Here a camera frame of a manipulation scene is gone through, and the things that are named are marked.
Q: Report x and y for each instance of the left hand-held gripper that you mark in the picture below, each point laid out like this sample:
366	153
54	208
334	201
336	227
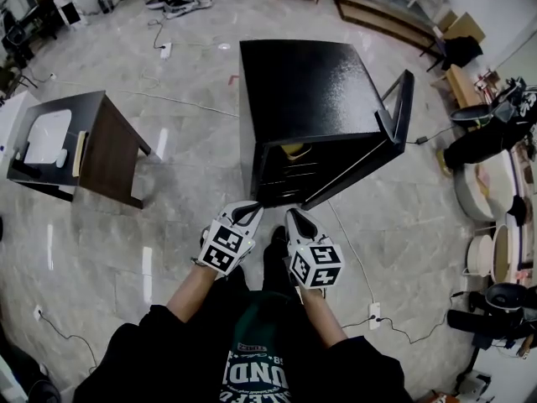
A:
222	248

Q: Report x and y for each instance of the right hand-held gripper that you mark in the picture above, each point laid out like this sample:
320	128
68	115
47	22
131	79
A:
316	265

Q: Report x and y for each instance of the yellow object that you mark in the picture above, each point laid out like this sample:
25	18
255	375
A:
295	151

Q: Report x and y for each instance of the tall black cabinet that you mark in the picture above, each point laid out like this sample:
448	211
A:
306	86

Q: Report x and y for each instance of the person's right forearm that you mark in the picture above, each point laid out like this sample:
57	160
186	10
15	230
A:
323	317

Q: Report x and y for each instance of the person's left forearm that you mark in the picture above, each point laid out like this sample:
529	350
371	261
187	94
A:
193	294

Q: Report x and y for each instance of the person's right leg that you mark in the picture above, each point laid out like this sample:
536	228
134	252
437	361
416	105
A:
274	263

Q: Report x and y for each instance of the white power strip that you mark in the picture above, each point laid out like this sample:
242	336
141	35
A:
166	50
374	315

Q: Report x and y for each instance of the person's torso in dark clothing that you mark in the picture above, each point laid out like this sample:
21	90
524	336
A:
251	359

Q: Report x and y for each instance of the dark wooden desk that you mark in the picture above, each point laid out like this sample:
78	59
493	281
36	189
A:
111	153

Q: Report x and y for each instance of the black power adapter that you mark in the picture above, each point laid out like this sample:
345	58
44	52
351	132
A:
421	139

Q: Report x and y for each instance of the small white round basket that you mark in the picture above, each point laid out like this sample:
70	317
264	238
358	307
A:
478	255

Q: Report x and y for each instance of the grey round tub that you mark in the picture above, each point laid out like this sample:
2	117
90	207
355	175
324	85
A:
478	191

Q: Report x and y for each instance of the white computer mouse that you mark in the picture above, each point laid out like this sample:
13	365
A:
61	158

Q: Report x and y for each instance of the black round pan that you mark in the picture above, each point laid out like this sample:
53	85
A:
467	115

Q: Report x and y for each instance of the large white round basket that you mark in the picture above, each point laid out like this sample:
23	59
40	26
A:
505	254

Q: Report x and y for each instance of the white rectangular tray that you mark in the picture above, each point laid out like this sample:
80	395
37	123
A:
46	139

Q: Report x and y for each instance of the black fan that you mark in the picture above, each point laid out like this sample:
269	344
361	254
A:
505	296

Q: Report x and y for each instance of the light wooden stool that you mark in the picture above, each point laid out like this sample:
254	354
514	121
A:
459	84

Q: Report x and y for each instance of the pile of shoes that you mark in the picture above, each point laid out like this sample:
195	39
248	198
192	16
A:
180	4

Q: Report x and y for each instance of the black stand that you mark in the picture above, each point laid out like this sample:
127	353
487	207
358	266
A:
26	167

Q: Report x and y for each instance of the white floor socket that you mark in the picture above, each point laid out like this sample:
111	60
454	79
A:
38	313

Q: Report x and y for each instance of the low wooden bench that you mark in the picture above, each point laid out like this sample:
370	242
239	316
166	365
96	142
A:
386	15

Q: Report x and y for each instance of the black garment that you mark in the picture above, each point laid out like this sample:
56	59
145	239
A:
461	52

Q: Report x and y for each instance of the white cabinet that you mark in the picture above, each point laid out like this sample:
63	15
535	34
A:
12	116

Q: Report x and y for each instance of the brown cardboard sheet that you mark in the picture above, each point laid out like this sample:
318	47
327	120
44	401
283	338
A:
463	25

